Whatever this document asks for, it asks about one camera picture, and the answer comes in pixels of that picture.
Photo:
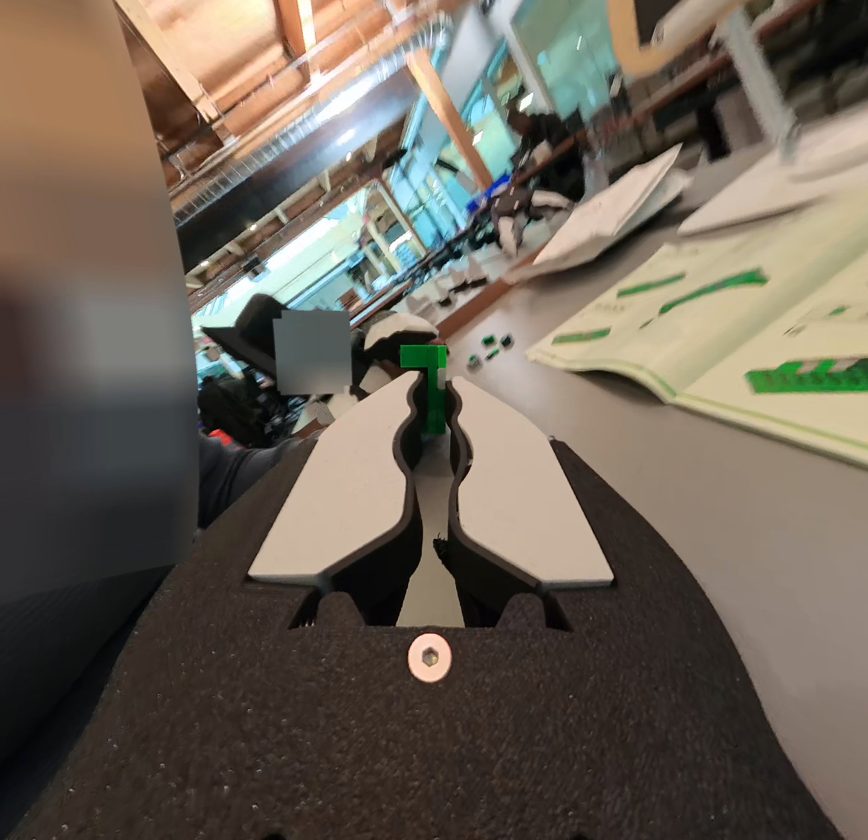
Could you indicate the person's left forearm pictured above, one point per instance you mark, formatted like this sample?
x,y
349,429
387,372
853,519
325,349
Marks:
x,y
237,474

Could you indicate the background black white equipment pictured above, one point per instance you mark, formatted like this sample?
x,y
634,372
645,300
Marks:
x,y
529,209

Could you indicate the white paper booklet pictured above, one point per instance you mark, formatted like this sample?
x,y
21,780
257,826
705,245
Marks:
x,y
610,216

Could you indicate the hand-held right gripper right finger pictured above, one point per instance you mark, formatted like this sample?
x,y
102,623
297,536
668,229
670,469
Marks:
x,y
522,501

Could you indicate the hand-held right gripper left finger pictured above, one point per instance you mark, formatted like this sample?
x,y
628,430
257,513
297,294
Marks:
x,y
339,501

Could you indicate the green and white brick assembly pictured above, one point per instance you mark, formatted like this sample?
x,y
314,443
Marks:
x,y
434,406

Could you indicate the open building instruction booklet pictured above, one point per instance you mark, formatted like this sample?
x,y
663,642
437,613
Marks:
x,y
746,352

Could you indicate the white flat board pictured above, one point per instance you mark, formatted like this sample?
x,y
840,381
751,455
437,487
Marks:
x,y
766,189

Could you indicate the grey desk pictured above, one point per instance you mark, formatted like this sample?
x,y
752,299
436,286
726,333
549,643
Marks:
x,y
644,501

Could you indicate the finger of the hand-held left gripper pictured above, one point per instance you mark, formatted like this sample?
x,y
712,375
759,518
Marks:
x,y
400,326
374,379

